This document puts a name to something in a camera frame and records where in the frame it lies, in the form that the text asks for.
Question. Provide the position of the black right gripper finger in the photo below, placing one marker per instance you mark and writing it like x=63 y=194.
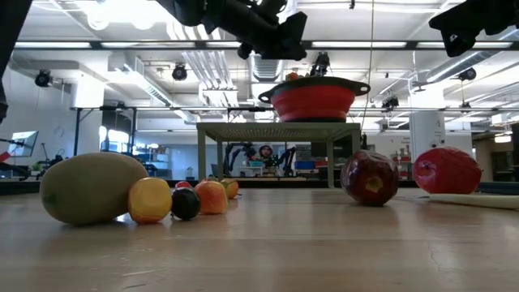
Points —
x=503 y=16
x=458 y=28

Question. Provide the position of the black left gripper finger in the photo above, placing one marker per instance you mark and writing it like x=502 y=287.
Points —
x=296 y=26
x=288 y=50

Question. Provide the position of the red colander grey rim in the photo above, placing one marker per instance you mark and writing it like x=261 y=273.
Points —
x=314 y=103

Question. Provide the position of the dark red apple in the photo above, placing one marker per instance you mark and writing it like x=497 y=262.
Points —
x=369 y=178

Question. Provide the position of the dark purple plum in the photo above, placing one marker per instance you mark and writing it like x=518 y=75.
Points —
x=185 y=204

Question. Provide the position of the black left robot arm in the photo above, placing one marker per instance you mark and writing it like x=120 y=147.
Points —
x=12 y=40

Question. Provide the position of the black ceiling spotlight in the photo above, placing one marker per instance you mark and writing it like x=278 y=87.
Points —
x=390 y=102
x=179 y=72
x=467 y=74
x=42 y=78

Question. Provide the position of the green perforated metal shelf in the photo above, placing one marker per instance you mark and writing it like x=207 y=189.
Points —
x=275 y=131

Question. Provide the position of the person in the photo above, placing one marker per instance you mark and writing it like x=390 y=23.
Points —
x=266 y=154

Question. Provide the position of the white room pillar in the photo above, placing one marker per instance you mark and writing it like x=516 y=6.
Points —
x=425 y=130

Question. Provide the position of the red cherry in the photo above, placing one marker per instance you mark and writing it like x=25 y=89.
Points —
x=183 y=184

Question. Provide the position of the background computer monitor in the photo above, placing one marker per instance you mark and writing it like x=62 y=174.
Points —
x=24 y=142

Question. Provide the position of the silver ceiling duct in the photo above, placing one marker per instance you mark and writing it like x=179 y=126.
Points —
x=267 y=67

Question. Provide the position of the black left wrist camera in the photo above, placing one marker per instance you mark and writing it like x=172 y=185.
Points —
x=273 y=6

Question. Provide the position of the black overhead camera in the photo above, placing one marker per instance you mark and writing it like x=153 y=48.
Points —
x=320 y=65

